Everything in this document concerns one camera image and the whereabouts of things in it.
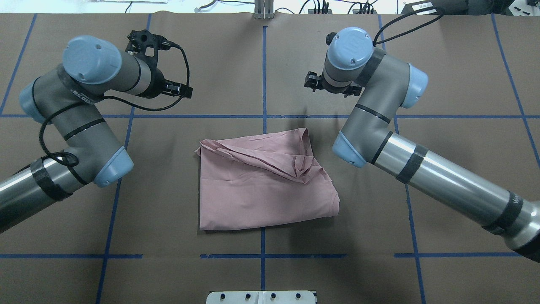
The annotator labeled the pink Snoopy t-shirt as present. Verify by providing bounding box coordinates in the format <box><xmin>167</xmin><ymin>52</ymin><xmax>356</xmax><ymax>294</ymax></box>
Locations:
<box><xmin>196</xmin><ymin>128</ymin><xmax>340</xmax><ymax>231</ymax></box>

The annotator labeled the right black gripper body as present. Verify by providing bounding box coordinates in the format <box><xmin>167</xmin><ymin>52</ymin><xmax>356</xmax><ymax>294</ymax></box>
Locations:
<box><xmin>316</xmin><ymin>76</ymin><xmax>362</xmax><ymax>97</ymax></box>

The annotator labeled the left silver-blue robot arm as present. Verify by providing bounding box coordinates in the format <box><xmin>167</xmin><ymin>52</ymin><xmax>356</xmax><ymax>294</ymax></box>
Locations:
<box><xmin>0</xmin><ymin>30</ymin><xmax>193</xmax><ymax>232</ymax></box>

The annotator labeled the black cable on desk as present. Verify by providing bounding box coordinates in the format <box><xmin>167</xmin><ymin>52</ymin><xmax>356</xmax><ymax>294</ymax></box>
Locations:
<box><xmin>373</xmin><ymin>6</ymin><xmax>446</xmax><ymax>45</ymax></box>

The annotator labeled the white camera mast pedestal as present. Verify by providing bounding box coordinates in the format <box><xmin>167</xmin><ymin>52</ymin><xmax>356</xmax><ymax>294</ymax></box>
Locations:
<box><xmin>206</xmin><ymin>290</ymin><xmax>318</xmax><ymax>304</ymax></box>

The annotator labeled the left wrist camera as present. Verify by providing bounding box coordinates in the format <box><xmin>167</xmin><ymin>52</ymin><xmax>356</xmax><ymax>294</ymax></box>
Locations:
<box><xmin>125</xmin><ymin>30</ymin><xmax>180</xmax><ymax>68</ymax></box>

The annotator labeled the black device on desk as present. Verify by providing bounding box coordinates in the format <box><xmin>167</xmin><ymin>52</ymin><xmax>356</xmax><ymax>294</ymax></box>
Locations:
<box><xmin>398</xmin><ymin>0</ymin><xmax>469</xmax><ymax>15</ymax></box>

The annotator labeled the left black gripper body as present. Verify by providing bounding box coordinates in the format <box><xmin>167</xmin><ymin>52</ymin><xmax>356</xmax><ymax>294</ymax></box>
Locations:
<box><xmin>143</xmin><ymin>68</ymin><xmax>168</xmax><ymax>99</ymax></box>

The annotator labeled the aluminium frame post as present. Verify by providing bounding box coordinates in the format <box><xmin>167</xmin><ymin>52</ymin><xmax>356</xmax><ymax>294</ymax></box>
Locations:
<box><xmin>253</xmin><ymin>0</ymin><xmax>275</xmax><ymax>20</ymax></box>

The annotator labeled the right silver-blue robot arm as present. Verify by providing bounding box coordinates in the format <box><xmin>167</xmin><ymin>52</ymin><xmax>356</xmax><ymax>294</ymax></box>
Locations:
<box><xmin>304</xmin><ymin>27</ymin><xmax>540</xmax><ymax>262</ymax></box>

